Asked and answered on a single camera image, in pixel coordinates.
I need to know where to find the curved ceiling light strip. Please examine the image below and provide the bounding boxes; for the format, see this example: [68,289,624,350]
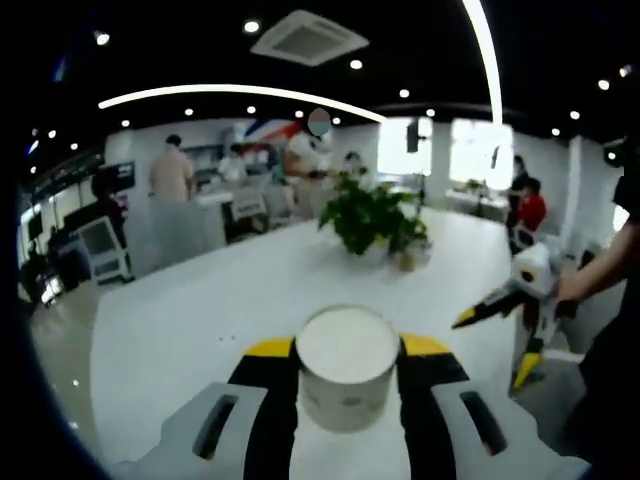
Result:
[98,83,389,124]

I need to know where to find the potted green plant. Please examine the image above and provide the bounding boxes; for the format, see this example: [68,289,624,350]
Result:
[318,172,432,269]

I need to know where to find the white box appliance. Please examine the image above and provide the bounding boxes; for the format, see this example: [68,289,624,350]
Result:
[77,217,134,286]

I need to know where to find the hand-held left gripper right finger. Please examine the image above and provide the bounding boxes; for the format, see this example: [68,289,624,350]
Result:
[394,332,591,480]

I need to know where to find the grey mesh chair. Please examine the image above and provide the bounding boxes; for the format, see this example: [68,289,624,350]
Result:
[127,197,229,277]

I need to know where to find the white printed paper cup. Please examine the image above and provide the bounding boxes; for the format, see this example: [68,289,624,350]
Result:
[294,304,403,434]

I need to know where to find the small glass vase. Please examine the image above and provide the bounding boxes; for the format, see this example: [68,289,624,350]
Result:
[397,247,421,274]

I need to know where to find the straight ceiling light strip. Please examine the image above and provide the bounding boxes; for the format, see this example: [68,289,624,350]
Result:
[459,0,504,124]

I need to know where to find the white table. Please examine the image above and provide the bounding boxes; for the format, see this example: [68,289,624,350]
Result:
[89,207,521,480]

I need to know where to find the ceiling air vent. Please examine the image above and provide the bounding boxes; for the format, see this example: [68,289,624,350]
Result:
[249,9,371,67]

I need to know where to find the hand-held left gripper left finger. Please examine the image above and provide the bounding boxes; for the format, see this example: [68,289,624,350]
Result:
[112,335,301,480]

